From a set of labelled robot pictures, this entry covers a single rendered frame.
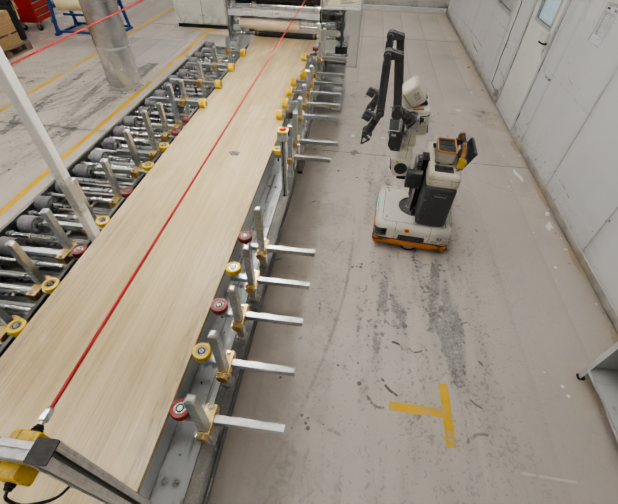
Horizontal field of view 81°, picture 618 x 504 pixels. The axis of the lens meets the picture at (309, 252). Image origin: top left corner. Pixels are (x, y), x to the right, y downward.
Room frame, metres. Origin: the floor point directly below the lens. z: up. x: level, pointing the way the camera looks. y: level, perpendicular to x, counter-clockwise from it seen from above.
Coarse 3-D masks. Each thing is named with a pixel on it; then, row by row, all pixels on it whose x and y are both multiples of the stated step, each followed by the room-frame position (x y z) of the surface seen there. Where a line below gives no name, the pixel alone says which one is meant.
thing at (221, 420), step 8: (216, 416) 0.53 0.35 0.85; (224, 416) 0.53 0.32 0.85; (216, 424) 0.50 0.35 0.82; (224, 424) 0.50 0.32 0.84; (232, 424) 0.50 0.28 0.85; (240, 424) 0.50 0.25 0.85; (248, 424) 0.50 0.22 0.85; (256, 424) 0.50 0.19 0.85; (264, 424) 0.50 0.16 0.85; (272, 424) 0.50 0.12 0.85; (280, 424) 0.50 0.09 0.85; (272, 432) 0.48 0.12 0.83; (280, 432) 0.47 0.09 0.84
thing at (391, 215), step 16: (384, 192) 2.85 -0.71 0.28; (400, 192) 2.85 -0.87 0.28; (384, 208) 2.60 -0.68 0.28; (400, 208) 2.60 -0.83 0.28; (384, 224) 2.40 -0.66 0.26; (400, 224) 2.39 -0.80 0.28; (416, 224) 2.39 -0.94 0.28; (448, 224) 2.41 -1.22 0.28; (384, 240) 2.37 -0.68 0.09; (400, 240) 2.36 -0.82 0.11; (416, 240) 2.32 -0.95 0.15; (432, 240) 2.30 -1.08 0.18; (448, 240) 2.30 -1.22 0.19
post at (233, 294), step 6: (228, 288) 0.98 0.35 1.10; (234, 288) 0.98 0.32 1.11; (228, 294) 0.96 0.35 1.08; (234, 294) 0.96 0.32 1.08; (234, 300) 0.96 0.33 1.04; (234, 306) 0.96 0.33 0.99; (240, 306) 0.99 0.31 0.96; (234, 312) 0.96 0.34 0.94; (240, 312) 0.97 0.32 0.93; (234, 318) 0.96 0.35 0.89; (240, 318) 0.96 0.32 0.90; (240, 336) 0.96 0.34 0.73
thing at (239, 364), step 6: (210, 360) 0.77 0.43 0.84; (234, 360) 0.77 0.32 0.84; (240, 360) 0.77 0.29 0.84; (234, 366) 0.75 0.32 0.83; (240, 366) 0.75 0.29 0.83; (246, 366) 0.75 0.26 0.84; (252, 366) 0.75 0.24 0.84; (258, 366) 0.75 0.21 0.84; (264, 366) 0.75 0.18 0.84; (270, 366) 0.75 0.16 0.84; (276, 366) 0.75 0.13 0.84; (282, 366) 0.75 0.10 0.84; (288, 366) 0.75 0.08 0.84; (270, 372) 0.73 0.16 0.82; (276, 372) 0.73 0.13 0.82; (282, 372) 0.73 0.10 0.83; (288, 372) 0.72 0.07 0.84; (294, 372) 0.73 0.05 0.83
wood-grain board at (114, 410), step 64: (256, 64) 4.35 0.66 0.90; (192, 128) 2.81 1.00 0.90; (256, 128) 2.84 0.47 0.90; (192, 192) 1.93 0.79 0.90; (256, 192) 1.98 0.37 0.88; (128, 256) 1.34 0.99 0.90; (192, 256) 1.35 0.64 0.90; (64, 320) 0.92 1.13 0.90; (128, 320) 0.93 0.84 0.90; (192, 320) 0.94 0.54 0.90; (0, 384) 0.61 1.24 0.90; (128, 384) 0.62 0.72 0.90; (128, 448) 0.39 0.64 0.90
